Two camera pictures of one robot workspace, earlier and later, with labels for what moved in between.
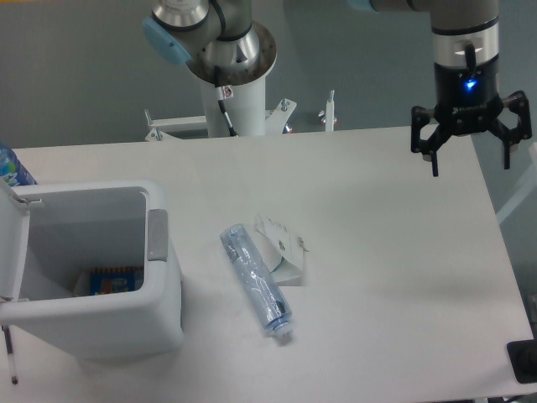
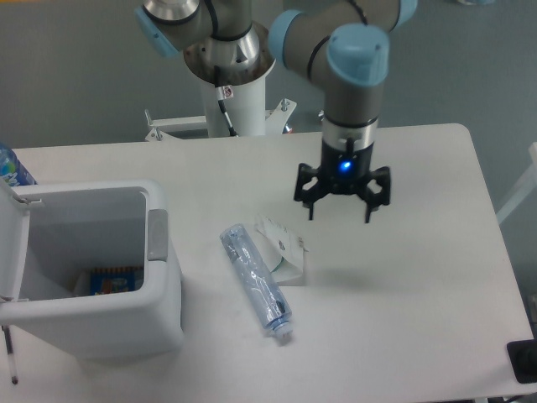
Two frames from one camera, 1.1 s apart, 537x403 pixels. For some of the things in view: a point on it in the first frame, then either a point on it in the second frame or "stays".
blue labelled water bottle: (12, 169) stays
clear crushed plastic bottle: (258, 280) stays
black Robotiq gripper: (467, 102) → (344, 172)
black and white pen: (8, 340) stays
